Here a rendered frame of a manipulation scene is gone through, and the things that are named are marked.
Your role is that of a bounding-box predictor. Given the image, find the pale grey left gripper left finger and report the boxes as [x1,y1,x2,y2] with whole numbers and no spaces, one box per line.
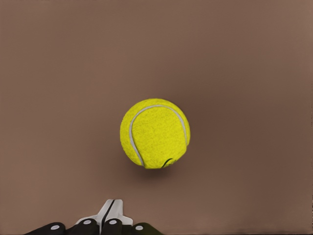
[66,199,114,235]

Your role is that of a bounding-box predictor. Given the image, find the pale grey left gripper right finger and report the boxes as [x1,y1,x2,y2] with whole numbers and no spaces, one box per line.
[100,199,134,235]

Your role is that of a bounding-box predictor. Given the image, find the yellow tennis ball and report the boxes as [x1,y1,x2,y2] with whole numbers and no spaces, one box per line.
[119,98,191,170]

